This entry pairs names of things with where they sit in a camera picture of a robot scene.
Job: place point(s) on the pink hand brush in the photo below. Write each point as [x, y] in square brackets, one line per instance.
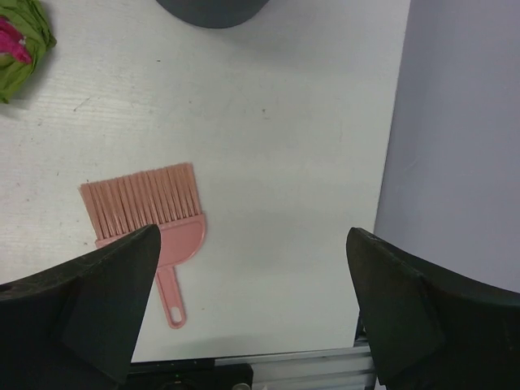
[167, 197]

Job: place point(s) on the green and pink paper scrap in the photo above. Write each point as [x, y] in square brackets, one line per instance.
[26, 37]

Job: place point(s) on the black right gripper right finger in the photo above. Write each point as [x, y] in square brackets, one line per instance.
[429, 327]

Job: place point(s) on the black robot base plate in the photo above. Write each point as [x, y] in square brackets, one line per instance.
[236, 376]

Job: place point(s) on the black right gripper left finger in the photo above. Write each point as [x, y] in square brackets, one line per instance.
[77, 323]

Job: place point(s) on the aluminium table frame rail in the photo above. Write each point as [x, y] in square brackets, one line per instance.
[275, 363]

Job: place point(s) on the dark grey waste bin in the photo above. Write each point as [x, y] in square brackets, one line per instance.
[215, 14]

